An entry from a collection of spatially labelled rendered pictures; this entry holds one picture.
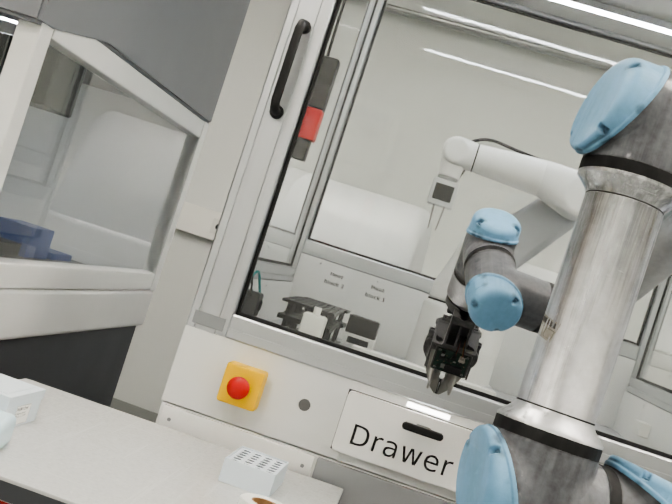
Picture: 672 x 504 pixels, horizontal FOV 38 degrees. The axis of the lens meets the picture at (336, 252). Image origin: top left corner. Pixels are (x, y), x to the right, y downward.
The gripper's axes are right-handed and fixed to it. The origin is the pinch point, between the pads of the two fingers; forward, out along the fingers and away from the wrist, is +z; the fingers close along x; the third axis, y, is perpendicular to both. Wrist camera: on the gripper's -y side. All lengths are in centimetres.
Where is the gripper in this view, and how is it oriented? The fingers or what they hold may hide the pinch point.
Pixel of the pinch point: (438, 384)
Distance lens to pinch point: 168.2
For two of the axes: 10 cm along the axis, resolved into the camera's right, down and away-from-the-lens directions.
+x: 9.5, 3.1, -1.0
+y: -2.6, 5.1, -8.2
